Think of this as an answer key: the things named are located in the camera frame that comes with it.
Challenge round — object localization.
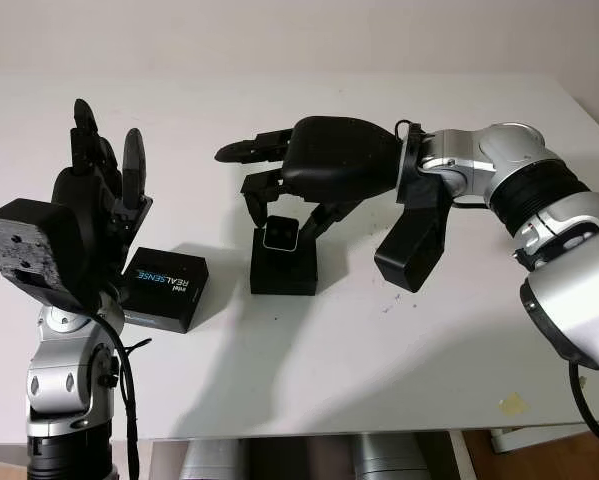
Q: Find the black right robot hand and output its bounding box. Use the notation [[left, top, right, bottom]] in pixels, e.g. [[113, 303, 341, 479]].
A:
[[214, 115, 410, 236]]

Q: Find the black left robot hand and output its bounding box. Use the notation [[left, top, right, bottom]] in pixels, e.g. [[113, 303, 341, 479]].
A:
[[51, 98, 154, 302]]

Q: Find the small silver square camera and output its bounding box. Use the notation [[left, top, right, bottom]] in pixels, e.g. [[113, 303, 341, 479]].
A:
[[262, 216, 300, 253]]

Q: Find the black RealSense box lid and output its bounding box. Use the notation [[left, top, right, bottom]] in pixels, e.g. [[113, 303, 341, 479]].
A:
[[118, 246, 210, 334]]

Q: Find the black open box base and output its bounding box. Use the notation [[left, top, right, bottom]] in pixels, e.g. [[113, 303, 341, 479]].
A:
[[250, 227, 319, 296]]

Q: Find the grey robot leg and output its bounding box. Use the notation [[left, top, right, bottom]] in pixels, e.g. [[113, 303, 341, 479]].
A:
[[353, 433, 423, 480], [181, 439, 250, 480]]

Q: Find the yellow tape scrap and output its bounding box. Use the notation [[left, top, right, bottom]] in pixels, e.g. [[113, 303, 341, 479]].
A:
[[498, 391, 530, 416]]

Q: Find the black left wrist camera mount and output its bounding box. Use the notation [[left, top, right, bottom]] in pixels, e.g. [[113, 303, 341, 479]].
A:
[[0, 198, 88, 306]]

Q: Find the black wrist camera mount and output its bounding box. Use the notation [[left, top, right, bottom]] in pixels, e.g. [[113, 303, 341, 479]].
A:
[[0, 198, 88, 306], [373, 172, 453, 293]]

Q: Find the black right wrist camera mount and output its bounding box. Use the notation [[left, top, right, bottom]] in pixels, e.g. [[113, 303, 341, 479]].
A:
[[373, 172, 453, 293]]

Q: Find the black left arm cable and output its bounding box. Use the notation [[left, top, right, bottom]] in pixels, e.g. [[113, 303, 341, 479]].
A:
[[86, 304, 153, 480]]

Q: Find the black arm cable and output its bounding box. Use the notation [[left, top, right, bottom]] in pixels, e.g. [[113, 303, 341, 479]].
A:
[[86, 304, 153, 480], [394, 118, 599, 454]]

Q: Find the white table frame bar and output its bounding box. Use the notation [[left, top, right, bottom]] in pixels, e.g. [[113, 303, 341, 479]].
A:
[[491, 425, 588, 454]]

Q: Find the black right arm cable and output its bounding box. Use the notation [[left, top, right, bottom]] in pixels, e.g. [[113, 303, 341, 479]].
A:
[[394, 118, 599, 454]]

